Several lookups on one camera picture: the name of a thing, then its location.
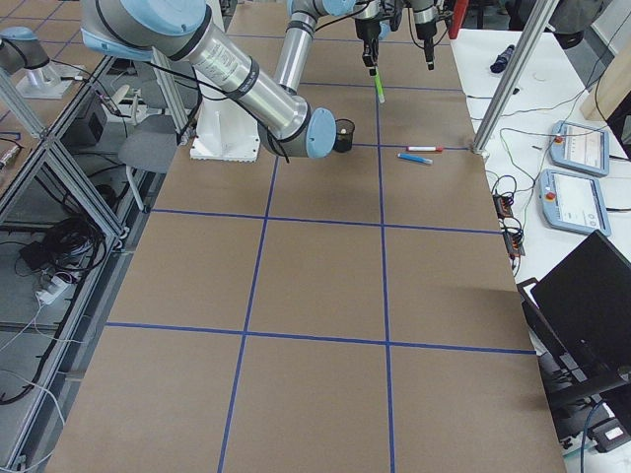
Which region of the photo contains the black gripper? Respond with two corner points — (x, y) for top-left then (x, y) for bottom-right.
(415, 21), (437, 69)
(355, 18), (381, 67)

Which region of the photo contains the green highlighter pen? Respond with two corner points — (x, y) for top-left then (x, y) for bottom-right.
(369, 68), (386, 104)

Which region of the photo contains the red capped white marker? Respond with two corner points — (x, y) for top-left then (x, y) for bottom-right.
(406, 146), (445, 153)

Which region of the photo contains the blue marker pen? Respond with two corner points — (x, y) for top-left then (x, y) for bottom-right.
(397, 153), (434, 166)

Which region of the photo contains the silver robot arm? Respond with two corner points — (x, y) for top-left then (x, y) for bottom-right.
(81, 1), (387, 159)
(409, 0), (439, 71)

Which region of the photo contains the black folded umbrella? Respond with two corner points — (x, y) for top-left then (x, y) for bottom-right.
(489, 44), (516, 74)

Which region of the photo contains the black mesh pen cup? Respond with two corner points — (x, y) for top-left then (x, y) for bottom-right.
(333, 118), (355, 153)

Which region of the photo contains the upper teach pendant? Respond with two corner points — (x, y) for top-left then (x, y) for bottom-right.
(549, 120), (609, 177)

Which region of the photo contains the teach pendant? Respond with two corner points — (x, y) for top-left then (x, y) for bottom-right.
(549, 120), (609, 177)
(538, 169), (611, 237)

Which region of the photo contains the lower teach pendant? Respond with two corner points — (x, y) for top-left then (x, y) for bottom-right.
(538, 169), (611, 237)

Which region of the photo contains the black laptop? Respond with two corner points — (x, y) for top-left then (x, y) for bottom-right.
(517, 229), (631, 395)

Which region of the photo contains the aluminium frame post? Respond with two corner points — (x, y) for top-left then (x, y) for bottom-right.
(471, 0), (559, 156)

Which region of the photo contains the white pedestal column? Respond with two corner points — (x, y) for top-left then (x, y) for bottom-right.
(190, 98), (260, 163)

